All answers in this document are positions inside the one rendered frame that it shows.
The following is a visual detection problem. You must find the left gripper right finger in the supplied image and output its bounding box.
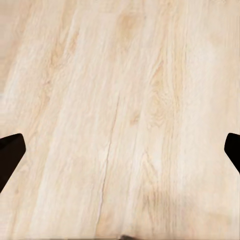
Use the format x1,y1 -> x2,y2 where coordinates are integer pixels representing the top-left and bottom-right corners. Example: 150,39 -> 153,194
224,132 -> 240,173

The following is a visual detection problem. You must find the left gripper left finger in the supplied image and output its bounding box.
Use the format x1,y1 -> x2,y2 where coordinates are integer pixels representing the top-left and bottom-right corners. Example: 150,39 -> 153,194
0,133 -> 26,193

